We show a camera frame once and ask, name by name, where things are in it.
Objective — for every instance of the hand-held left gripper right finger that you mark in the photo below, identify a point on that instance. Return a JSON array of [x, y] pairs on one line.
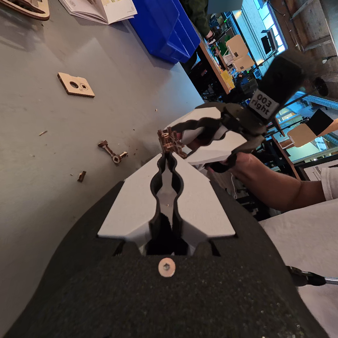
[[203, 208]]

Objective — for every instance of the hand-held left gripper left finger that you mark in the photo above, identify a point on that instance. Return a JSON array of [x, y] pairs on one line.
[[124, 208]]

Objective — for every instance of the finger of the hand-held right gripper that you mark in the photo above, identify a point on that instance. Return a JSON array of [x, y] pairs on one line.
[[200, 116], [224, 149]]

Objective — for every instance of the wooden radial engine model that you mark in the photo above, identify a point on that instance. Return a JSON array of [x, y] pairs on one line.
[[169, 144]]

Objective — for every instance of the person's right forearm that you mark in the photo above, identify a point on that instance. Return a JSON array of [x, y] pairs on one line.
[[285, 190]]

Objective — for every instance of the grey desk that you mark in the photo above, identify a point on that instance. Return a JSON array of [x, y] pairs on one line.
[[52, 184]]

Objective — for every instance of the person's right hand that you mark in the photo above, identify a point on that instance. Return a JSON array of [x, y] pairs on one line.
[[243, 165]]

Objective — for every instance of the wooden background table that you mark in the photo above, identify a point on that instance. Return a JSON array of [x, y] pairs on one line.
[[214, 66]]

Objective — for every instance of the small wooden offcut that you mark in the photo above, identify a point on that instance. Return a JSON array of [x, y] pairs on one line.
[[81, 176]]

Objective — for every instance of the wooden connecting rod piece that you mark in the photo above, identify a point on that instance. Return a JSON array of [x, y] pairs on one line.
[[109, 151]]

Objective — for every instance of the beige and black chair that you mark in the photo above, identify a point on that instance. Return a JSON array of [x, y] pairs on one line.
[[303, 134]]

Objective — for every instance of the blue plastic bin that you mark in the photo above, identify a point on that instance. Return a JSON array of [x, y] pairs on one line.
[[158, 26]]

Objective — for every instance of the person's white shirt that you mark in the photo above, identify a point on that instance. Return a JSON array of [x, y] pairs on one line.
[[303, 237]]

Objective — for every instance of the white instruction booklet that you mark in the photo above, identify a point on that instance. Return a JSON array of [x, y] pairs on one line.
[[116, 10]]

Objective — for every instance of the wooden plate with two holes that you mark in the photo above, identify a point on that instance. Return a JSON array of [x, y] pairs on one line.
[[63, 80]]

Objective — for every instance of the wooden plywood model with red plane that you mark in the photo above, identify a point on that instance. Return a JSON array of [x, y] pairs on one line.
[[31, 12]]

